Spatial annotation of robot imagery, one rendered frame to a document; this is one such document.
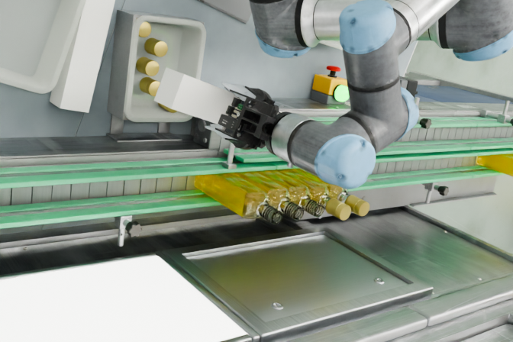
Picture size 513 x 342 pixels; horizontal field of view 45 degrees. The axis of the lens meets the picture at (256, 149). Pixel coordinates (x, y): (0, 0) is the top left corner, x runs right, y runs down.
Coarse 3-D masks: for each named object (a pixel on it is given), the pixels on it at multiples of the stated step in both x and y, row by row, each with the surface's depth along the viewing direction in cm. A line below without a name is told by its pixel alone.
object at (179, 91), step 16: (176, 80) 104; (192, 80) 105; (160, 96) 107; (176, 96) 104; (192, 96) 106; (208, 96) 108; (224, 96) 110; (192, 112) 107; (208, 112) 109; (224, 112) 111
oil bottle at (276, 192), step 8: (240, 176) 136; (248, 176) 135; (256, 176) 136; (264, 176) 137; (256, 184) 132; (264, 184) 132; (272, 184) 132; (272, 192) 129; (280, 192) 129; (288, 192) 130; (272, 200) 128; (280, 200) 128
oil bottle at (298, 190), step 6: (264, 174) 139; (270, 174) 139; (276, 174) 140; (282, 174) 141; (276, 180) 136; (282, 180) 136; (288, 180) 137; (294, 180) 138; (288, 186) 133; (294, 186) 134; (300, 186) 134; (306, 186) 135; (294, 192) 132; (300, 192) 132; (306, 192) 133; (294, 198) 132; (300, 198) 132
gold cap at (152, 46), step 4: (148, 40) 134; (152, 40) 134; (156, 40) 133; (160, 40) 133; (144, 44) 135; (148, 44) 134; (152, 44) 133; (156, 44) 132; (160, 44) 132; (164, 44) 133; (144, 48) 135; (148, 48) 134; (152, 48) 132; (156, 48) 132; (160, 48) 133; (164, 48) 133; (148, 52) 135; (152, 52) 133; (156, 52) 132; (160, 52) 133; (164, 52) 134; (160, 56) 133
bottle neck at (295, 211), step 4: (284, 200) 128; (288, 200) 128; (280, 204) 128; (284, 204) 127; (288, 204) 127; (292, 204) 127; (296, 204) 127; (280, 208) 128; (284, 208) 127; (288, 208) 126; (292, 208) 125; (296, 208) 125; (300, 208) 126; (284, 212) 128; (288, 212) 126; (292, 212) 125; (296, 212) 128; (300, 212) 127; (292, 216) 125; (296, 216) 127; (300, 216) 126; (296, 220) 126
